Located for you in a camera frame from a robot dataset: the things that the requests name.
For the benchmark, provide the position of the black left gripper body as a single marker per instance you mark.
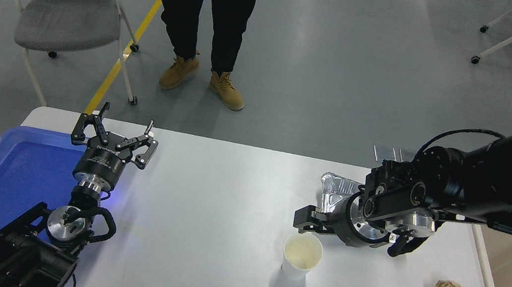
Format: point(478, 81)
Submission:
point(100, 166)

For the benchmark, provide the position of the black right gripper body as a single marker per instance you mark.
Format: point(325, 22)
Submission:
point(347, 221)

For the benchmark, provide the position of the white paper cup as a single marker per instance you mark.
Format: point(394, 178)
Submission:
point(302, 256)

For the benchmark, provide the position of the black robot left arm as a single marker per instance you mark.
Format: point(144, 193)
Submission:
point(29, 257)

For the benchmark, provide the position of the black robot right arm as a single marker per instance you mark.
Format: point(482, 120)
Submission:
point(482, 175)

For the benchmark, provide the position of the silver foil tray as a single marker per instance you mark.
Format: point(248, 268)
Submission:
point(337, 190)

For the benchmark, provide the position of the silver floor plate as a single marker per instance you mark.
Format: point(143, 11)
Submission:
point(406, 155)
point(385, 153)

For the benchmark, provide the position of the blue plastic tray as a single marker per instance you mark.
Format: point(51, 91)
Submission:
point(5, 178)

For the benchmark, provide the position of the grey padded chair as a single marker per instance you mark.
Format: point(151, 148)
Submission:
point(65, 19)

